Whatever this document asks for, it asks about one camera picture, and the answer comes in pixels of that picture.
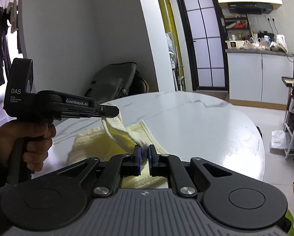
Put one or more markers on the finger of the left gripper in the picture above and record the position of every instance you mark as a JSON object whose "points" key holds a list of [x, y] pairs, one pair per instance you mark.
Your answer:
{"points": [[109, 111]]}

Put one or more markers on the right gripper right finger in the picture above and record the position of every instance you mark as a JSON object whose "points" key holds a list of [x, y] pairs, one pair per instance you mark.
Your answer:
{"points": [[185, 178]]}

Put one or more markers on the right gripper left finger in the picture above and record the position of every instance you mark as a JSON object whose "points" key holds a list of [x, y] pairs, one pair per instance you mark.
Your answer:
{"points": [[104, 177]]}

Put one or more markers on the yellow knitted towel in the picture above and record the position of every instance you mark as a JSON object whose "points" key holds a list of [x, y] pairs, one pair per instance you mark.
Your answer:
{"points": [[112, 138]]}

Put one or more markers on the person's left hand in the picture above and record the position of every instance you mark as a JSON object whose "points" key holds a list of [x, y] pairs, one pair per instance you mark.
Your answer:
{"points": [[37, 148]]}

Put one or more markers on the dark bag on chair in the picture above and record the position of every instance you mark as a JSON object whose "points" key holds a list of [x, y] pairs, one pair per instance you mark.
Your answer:
{"points": [[112, 82]]}

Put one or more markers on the dark wooden chair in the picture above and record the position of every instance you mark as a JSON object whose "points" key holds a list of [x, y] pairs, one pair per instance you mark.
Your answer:
{"points": [[141, 84]]}

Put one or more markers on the hanging dark clothes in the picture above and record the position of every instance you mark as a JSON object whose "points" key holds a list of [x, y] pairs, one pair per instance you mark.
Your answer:
{"points": [[8, 24]]}

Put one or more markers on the white plastic bag on floor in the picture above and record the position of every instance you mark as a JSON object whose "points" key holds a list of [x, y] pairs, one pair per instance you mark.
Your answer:
{"points": [[281, 140]]}

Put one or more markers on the white rolling cart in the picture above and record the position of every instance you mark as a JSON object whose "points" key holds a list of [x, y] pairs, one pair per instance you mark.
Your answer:
{"points": [[288, 124]]}

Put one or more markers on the white lower kitchen cabinet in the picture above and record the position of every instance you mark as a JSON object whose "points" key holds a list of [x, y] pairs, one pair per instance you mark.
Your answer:
{"points": [[255, 78]]}

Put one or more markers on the black framed glass door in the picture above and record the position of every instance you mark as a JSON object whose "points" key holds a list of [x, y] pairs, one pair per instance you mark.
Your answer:
{"points": [[205, 42]]}

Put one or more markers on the yellow vertical pipe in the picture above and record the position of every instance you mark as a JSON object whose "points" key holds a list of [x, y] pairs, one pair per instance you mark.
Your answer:
{"points": [[173, 44]]}

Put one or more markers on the black kitchen spice rack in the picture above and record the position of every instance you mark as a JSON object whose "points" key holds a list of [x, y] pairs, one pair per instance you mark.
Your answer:
{"points": [[237, 27]]}

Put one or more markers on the white electric kettle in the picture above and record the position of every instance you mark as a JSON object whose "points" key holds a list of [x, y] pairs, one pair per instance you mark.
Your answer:
{"points": [[281, 41]]}

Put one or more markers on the black range hood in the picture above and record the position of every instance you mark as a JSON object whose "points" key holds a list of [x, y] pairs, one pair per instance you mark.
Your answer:
{"points": [[250, 8]]}

